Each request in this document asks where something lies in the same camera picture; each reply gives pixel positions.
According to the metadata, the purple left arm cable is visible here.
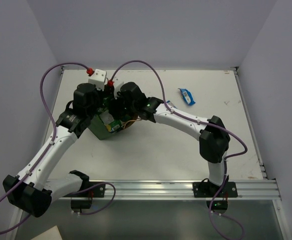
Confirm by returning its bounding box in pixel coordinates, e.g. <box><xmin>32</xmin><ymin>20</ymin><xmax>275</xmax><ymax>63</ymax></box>
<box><xmin>0</xmin><ymin>61</ymin><xmax>116</xmax><ymax>236</ymax></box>

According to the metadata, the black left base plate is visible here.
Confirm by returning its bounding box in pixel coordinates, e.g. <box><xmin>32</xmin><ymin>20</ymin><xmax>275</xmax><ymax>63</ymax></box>
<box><xmin>67</xmin><ymin>181</ymin><xmax>105</xmax><ymax>198</ymax></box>

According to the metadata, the light wooden board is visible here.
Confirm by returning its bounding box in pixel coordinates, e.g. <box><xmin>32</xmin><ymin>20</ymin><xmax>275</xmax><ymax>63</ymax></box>
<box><xmin>32</xmin><ymin>226</ymin><xmax>63</xmax><ymax>240</ymax></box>

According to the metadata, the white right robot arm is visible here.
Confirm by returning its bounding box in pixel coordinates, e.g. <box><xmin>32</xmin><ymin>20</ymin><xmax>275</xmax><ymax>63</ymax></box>
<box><xmin>106</xmin><ymin>80</ymin><xmax>230</xmax><ymax>196</ymax></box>

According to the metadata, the green snack packet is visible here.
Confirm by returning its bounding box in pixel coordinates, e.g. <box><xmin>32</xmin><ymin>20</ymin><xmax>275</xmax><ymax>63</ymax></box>
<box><xmin>97</xmin><ymin>98</ymin><xmax>122</xmax><ymax>133</ymax></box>

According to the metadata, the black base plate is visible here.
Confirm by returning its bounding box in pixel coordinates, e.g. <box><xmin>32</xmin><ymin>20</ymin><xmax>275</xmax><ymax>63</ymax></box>
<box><xmin>67</xmin><ymin>181</ymin><xmax>105</xmax><ymax>198</ymax></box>
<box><xmin>192</xmin><ymin>178</ymin><xmax>238</xmax><ymax>198</ymax></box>

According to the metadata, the aluminium mounting rail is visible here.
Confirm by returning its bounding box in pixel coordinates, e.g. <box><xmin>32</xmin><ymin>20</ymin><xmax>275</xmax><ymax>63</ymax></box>
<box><xmin>50</xmin><ymin>178</ymin><xmax>283</xmax><ymax>201</ymax></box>

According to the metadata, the green paper bag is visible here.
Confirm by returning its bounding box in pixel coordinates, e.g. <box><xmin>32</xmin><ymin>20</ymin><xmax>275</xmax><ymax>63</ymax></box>
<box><xmin>87</xmin><ymin>94</ymin><xmax>143</xmax><ymax>141</ymax></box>

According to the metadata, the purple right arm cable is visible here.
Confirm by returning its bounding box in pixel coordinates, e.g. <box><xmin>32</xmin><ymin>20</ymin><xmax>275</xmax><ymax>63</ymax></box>
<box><xmin>112</xmin><ymin>59</ymin><xmax>248</xmax><ymax>240</ymax></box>

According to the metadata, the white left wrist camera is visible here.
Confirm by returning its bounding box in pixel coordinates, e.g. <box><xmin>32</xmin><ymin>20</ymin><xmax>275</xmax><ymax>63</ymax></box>
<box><xmin>86</xmin><ymin>68</ymin><xmax>107</xmax><ymax>91</ymax></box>

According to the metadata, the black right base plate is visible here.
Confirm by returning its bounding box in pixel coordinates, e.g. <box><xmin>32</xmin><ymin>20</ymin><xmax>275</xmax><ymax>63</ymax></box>
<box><xmin>192</xmin><ymin>178</ymin><xmax>238</xmax><ymax>198</ymax></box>

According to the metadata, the blue M&M's candy packet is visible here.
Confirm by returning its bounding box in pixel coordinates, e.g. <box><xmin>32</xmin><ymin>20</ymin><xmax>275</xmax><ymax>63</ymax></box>
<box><xmin>166</xmin><ymin>100</ymin><xmax>177</xmax><ymax>108</ymax></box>

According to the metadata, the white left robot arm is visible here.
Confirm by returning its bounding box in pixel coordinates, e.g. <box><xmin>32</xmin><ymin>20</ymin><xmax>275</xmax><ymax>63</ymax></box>
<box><xmin>2</xmin><ymin>83</ymin><xmax>103</xmax><ymax>218</ymax></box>

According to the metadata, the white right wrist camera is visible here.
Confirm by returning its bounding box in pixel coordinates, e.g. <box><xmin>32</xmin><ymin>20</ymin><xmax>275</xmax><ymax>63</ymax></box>
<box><xmin>107</xmin><ymin>77</ymin><xmax>124</xmax><ymax>99</ymax></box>

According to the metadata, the blue snack packet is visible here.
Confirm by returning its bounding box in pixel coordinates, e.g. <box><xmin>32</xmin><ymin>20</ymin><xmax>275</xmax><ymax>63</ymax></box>
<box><xmin>178</xmin><ymin>88</ymin><xmax>196</xmax><ymax>106</ymax></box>

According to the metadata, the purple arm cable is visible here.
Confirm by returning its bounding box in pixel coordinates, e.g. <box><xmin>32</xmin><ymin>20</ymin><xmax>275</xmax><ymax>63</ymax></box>
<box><xmin>112</xmin><ymin>59</ymin><xmax>248</xmax><ymax>240</ymax></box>
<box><xmin>0</xmin><ymin>61</ymin><xmax>116</xmax><ymax>236</ymax></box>

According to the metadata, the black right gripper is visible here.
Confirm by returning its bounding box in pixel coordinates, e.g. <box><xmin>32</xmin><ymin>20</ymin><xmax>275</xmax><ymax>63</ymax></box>
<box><xmin>106</xmin><ymin>91</ymin><xmax>137</xmax><ymax>119</ymax></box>

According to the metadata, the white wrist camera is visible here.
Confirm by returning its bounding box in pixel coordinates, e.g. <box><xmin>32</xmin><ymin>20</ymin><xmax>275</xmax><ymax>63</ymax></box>
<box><xmin>86</xmin><ymin>68</ymin><xmax>107</xmax><ymax>91</ymax></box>
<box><xmin>107</xmin><ymin>77</ymin><xmax>124</xmax><ymax>99</ymax></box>

